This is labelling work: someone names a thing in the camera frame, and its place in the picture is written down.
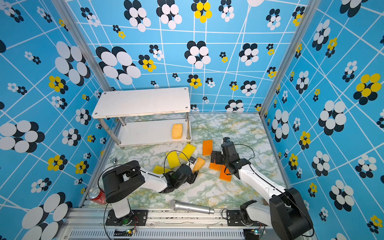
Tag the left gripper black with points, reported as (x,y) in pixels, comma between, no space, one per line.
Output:
(193,178)

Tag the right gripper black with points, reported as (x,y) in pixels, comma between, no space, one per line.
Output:
(219,155)

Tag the tan porous sponge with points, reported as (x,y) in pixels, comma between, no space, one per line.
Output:
(177,131)
(198,164)

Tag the yellow sponge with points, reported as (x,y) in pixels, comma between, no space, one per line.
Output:
(173,159)
(160,170)
(187,152)

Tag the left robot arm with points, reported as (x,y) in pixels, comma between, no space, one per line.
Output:
(119,182)

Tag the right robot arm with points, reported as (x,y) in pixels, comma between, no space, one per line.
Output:
(286,211)

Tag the white two-tier shelf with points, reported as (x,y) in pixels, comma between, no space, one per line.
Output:
(114,107)

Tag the orange sponge middle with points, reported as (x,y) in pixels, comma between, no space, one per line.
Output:
(215,167)

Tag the orange sponge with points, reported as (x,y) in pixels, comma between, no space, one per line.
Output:
(215,167)
(207,147)
(225,175)

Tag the orange sponge front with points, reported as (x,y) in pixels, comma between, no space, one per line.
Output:
(225,175)

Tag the orange sponge back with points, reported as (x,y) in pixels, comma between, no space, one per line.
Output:
(207,147)

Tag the yellow sponge back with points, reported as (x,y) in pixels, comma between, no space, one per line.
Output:
(187,152)

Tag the silver microphone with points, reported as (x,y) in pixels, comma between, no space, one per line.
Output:
(176,205)

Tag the circuit board right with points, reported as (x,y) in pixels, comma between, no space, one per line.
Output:
(252,234)

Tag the green circuit board left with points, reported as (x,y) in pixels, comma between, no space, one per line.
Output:
(124,233)

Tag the red soda can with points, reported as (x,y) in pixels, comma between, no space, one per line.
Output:
(97,196)

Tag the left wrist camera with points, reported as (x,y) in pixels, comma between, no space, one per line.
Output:
(192,161)

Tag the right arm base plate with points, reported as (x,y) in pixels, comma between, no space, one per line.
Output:
(234,218)

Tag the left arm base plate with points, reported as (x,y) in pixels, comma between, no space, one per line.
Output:
(134,218)

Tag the aluminium front rail frame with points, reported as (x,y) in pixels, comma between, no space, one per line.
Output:
(162,224)

